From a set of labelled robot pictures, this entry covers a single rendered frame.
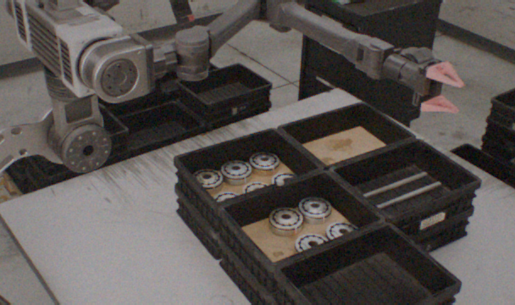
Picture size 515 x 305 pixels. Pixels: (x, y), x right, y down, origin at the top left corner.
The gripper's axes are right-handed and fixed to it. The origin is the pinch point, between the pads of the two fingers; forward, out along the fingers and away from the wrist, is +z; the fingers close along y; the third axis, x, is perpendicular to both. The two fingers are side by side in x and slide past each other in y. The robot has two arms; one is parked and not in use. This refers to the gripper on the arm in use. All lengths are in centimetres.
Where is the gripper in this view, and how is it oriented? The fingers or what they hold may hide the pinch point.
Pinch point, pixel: (456, 97)
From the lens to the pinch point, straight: 154.1
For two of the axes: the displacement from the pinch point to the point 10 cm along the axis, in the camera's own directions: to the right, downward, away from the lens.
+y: -0.3, 8.4, 5.5
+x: -7.9, 3.2, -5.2
